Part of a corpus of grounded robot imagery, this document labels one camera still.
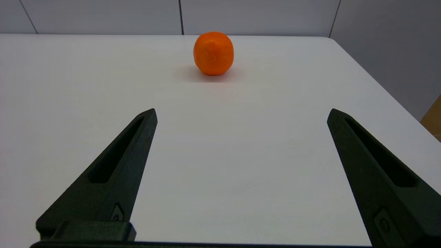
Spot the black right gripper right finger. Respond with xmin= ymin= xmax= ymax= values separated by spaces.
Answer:
xmin=327 ymin=108 xmax=441 ymax=248

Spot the orange fruit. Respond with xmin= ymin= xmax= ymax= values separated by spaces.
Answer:
xmin=193 ymin=32 xmax=234 ymax=76

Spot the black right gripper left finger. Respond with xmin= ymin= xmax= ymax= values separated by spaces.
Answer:
xmin=36 ymin=108 xmax=158 ymax=241

